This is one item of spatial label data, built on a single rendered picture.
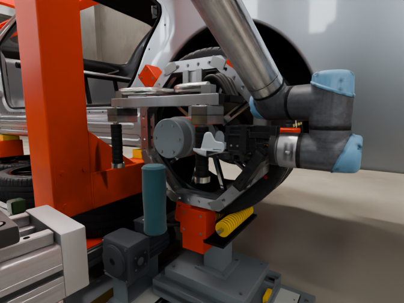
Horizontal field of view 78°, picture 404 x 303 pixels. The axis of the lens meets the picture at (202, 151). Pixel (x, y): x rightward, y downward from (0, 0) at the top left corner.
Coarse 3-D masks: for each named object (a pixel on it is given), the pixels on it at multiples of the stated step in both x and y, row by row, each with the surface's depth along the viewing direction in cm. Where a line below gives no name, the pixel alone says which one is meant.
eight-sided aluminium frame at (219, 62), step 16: (176, 64) 92; (192, 64) 88; (208, 64) 85; (224, 64) 81; (160, 80) 97; (176, 80) 99; (240, 80) 79; (144, 112) 103; (144, 128) 106; (144, 144) 106; (144, 160) 106; (160, 160) 108; (256, 176) 80; (176, 192) 99; (192, 192) 100; (224, 192) 87; (240, 192) 84; (208, 208) 92
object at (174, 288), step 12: (156, 276) 118; (276, 276) 121; (156, 288) 116; (168, 288) 111; (180, 288) 113; (264, 288) 113; (276, 288) 113; (168, 300) 112; (180, 300) 108; (192, 300) 104; (204, 300) 106; (216, 300) 104; (252, 300) 106; (264, 300) 102
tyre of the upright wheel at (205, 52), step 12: (204, 48) 95; (216, 48) 92; (180, 60) 100; (288, 84) 97; (276, 120) 83; (288, 120) 81; (276, 168) 85; (264, 180) 87; (276, 180) 86; (252, 192) 90; (264, 192) 88; (240, 204) 94; (252, 204) 92
